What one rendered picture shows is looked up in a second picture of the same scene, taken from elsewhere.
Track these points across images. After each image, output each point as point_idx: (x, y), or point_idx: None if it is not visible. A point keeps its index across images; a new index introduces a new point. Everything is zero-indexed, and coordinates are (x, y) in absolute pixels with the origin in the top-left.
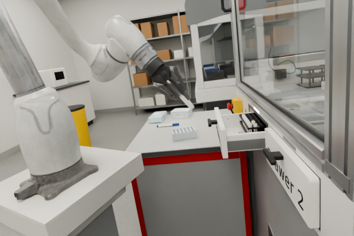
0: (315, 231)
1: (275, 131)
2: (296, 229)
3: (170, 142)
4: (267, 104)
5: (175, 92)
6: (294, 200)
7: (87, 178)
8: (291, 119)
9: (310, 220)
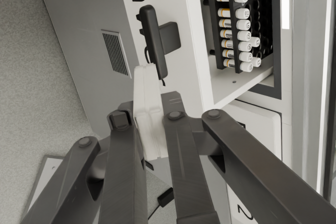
0: (228, 197)
1: (281, 138)
2: None
3: None
4: (326, 99)
5: (146, 183)
6: (233, 195)
7: None
8: (323, 192)
9: (239, 221)
